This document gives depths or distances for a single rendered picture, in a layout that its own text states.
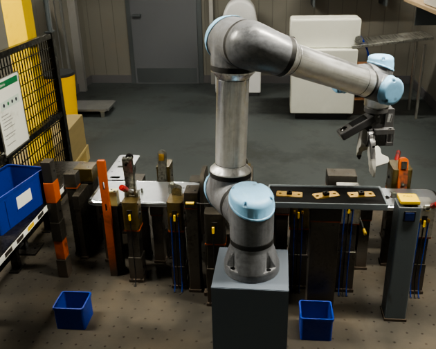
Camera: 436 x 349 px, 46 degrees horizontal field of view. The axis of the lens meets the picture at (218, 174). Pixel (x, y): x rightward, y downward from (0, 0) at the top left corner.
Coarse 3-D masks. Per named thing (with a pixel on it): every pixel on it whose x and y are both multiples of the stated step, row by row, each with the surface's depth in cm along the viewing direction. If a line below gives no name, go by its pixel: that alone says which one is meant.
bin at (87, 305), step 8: (64, 296) 186; (72, 296) 186; (80, 296) 186; (88, 296) 182; (56, 304) 180; (64, 304) 187; (72, 304) 188; (80, 304) 187; (88, 304) 182; (56, 312) 178; (64, 312) 178; (72, 312) 177; (80, 312) 177; (88, 312) 183; (56, 320) 179; (64, 320) 179; (72, 320) 179; (80, 320) 178; (88, 320) 183; (64, 328) 180; (72, 328) 180; (80, 328) 180
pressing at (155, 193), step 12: (96, 192) 212; (120, 192) 212; (144, 192) 211; (156, 192) 211; (168, 192) 211; (384, 192) 206; (396, 192) 206; (408, 192) 206; (420, 192) 205; (432, 192) 205; (96, 204) 204; (120, 204) 203; (144, 204) 202; (156, 204) 201
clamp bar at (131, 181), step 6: (126, 156) 191; (132, 156) 191; (126, 162) 187; (132, 162) 189; (126, 168) 189; (132, 168) 189; (126, 174) 191; (132, 174) 190; (126, 180) 192; (132, 180) 192; (132, 186) 193
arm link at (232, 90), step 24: (216, 24) 129; (216, 48) 128; (216, 72) 130; (240, 72) 128; (216, 96) 136; (240, 96) 132; (216, 120) 138; (240, 120) 135; (216, 144) 140; (240, 144) 138; (216, 168) 141; (240, 168) 140; (216, 192) 142
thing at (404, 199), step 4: (400, 196) 166; (404, 196) 166; (408, 196) 166; (412, 196) 166; (416, 196) 166; (400, 200) 164; (404, 200) 163; (408, 200) 163; (412, 200) 163; (416, 200) 163; (408, 204) 163; (412, 204) 163; (416, 204) 163
